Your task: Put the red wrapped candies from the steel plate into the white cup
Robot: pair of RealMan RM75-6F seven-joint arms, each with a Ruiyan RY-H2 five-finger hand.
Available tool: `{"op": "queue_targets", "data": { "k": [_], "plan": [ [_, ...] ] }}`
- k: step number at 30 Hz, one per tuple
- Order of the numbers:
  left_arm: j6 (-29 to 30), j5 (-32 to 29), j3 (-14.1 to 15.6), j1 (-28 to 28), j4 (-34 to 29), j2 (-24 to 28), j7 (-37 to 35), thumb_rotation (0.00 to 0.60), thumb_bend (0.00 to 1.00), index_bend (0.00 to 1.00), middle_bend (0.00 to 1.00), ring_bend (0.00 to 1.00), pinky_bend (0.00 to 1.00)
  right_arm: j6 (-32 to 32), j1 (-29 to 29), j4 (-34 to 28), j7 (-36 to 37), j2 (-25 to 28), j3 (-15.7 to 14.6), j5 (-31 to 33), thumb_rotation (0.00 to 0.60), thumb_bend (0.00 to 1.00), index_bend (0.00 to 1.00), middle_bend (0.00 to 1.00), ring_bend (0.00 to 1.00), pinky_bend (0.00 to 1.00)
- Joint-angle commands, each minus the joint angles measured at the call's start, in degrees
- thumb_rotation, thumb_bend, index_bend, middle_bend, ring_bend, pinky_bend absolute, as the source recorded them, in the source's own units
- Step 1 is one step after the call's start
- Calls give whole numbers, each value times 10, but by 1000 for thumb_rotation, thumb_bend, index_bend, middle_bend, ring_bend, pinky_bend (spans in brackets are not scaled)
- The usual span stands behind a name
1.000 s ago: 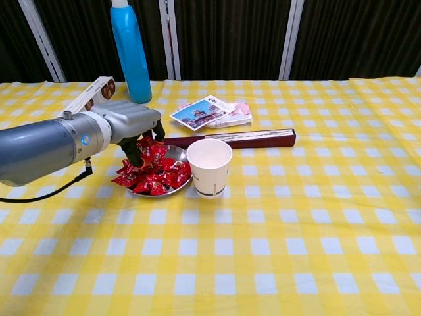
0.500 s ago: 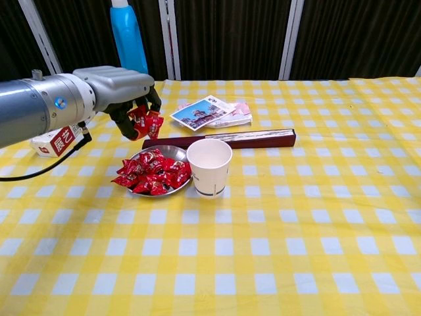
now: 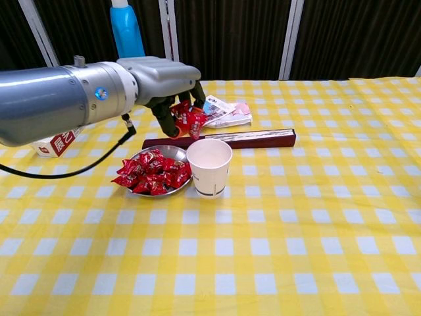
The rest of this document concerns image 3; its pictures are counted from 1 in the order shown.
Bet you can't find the long white wrap box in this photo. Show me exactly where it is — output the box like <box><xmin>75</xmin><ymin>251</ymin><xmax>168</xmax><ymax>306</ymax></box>
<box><xmin>31</xmin><ymin>126</ymin><xmax>85</xmax><ymax>158</ymax></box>

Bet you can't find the white frame post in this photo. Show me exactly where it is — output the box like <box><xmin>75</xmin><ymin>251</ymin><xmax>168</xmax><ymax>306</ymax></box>
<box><xmin>159</xmin><ymin>0</ymin><xmax>181</xmax><ymax>63</ymax></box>
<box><xmin>18</xmin><ymin>0</ymin><xmax>62</xmax><ymax>68</ymax></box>
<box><xmin>278</xmin><ymin>0</ymin><xmax>305</xmax><ymax>81</ymax></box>

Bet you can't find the yellow white checkered tablecloth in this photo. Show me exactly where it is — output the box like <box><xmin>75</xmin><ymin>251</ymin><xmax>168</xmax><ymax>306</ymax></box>
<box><xmin>0</xmin><ymin>76</ymin><xmax>421</xmax><ymax>316</ymax></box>

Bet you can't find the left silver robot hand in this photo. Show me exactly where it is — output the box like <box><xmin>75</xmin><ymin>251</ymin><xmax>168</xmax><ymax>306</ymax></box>
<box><xmin>116</xmin><ymin>55</ymin><xmax>207</xmax><ymax>139</ymax></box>

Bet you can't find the round steel plate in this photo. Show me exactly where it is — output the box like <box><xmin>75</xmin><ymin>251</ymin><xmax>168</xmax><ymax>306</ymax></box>
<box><xmin>124</xmin><ymin>144</ymin><xmax>193</xmax><ymax>198</ymax></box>

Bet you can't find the blue detergent bottle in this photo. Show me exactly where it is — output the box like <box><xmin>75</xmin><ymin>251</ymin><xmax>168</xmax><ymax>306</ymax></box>
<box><xmin>109</xmin><ymin>0</ymin><xmax>146</xmax><ymax>59</ymax></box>

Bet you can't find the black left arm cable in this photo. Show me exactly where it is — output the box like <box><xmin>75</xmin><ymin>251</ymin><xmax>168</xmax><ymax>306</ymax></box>
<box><xmin>0</xmin><ymin>113</ymin><xmax>137</xmax><ymax>180</ymax></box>

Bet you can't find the white paper cup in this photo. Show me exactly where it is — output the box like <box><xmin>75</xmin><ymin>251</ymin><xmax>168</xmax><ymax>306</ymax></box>
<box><xmin>186</xmin><ymin>138</ymin><xmax>234</xmax><ymax>200</ymax></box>

